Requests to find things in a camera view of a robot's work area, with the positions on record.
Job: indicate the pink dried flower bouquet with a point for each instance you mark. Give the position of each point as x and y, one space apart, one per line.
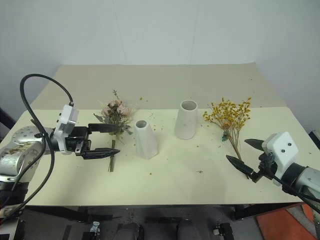
116 110

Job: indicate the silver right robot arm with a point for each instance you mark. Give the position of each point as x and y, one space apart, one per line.
306 178

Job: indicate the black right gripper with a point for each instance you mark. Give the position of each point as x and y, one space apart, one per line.
266 167

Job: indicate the small white faceted vase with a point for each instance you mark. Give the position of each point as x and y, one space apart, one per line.
146 142

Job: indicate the black table frame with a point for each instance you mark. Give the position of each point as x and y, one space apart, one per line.
62 212

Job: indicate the metal caster wheel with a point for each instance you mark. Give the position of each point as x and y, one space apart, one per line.
95 228
219 230

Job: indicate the yellow dried flower bouquet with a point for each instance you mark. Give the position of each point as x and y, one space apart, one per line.
231 116

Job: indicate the orange floor mat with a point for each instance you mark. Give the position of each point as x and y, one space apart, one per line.
277 225

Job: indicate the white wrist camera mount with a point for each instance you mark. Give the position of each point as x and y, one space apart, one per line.
65 125
281 147

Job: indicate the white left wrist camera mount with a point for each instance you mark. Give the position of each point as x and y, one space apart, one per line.
65 125

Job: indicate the dark frame piece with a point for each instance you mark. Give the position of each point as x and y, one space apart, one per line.
315 138

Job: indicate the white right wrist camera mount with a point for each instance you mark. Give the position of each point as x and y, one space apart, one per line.
281 147

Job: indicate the tall white round vase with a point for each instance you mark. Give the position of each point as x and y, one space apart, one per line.
185 122

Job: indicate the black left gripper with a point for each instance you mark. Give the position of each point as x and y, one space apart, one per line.
78 140

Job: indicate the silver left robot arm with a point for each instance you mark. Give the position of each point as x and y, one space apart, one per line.
18 147

